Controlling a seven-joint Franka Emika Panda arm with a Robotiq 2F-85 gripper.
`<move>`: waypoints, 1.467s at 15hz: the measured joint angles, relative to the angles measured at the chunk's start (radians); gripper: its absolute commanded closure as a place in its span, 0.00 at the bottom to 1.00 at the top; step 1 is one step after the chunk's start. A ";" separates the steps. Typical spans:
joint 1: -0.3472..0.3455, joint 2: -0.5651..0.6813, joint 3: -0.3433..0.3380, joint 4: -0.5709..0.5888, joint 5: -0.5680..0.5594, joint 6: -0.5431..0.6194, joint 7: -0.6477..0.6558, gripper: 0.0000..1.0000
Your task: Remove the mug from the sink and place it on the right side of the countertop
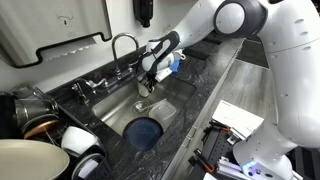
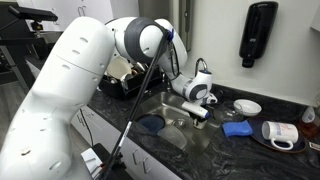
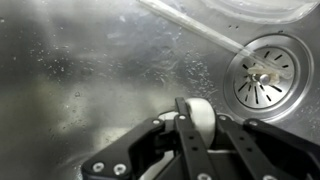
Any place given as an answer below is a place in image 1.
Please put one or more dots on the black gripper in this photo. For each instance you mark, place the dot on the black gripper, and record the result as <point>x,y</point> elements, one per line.
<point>148,74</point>

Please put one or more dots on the cream ceramic mug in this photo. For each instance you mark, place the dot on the cream ceramic mug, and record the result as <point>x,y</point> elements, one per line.
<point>142,90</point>

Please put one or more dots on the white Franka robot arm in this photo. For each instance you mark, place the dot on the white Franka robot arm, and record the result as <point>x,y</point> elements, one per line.
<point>286,66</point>

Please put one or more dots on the sink drain strainer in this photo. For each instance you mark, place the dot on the sink drain strainer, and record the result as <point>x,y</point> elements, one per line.
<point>140,106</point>

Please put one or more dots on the stainless steel sink basin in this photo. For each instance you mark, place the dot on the stainless steel sink basin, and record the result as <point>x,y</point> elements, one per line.
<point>126,106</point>

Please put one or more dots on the white printed mug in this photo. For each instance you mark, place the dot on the white printed mug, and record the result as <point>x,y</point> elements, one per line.
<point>180,55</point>

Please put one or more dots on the clear plastic container lid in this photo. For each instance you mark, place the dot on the clear plastic container lid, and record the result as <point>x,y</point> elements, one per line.
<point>162,111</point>

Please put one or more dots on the blue sponge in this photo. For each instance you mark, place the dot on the blue sponge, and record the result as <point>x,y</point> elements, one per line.
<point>175,66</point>

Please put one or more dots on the chrome gooseneck faucet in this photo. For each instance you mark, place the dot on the chrome gooseneck faucet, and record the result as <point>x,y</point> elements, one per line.
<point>115,53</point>

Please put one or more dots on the dark blue round plate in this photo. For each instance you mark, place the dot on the dark blue round plate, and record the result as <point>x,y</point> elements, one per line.
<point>142,134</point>

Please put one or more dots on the chrome side sprayer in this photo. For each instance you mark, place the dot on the chrome side sprayer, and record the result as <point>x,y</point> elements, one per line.
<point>80,91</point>

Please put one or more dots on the black dish rack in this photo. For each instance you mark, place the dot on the black dish rack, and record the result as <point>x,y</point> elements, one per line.
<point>86,126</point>

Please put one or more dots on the black orange clamp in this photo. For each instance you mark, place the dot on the black orange clamp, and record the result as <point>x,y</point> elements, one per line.
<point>204,160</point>
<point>219,126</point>

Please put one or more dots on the black robot mounting stand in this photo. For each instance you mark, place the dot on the black robot mounting stand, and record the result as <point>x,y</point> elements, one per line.
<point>216,150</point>

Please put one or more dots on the white control box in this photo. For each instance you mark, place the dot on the white control box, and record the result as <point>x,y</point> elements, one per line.
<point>238,118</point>

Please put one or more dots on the black rimmed white bowl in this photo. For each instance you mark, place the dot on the black rimmed white bowl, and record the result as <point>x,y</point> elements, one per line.
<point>87,166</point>

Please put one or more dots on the stainless paper towel dispenser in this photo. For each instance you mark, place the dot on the stainless paper towel dispenser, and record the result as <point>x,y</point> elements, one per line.
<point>50,26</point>

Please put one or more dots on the copper rimmed pan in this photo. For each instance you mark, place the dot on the copper rimmed pan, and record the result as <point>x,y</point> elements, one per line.
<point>41,128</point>

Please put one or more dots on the steel pot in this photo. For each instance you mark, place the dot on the steel pot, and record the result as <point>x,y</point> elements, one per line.
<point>33,106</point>

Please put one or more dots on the black wall soap dispenser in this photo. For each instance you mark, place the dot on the black wall soap dispenser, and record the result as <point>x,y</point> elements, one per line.
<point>143,11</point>

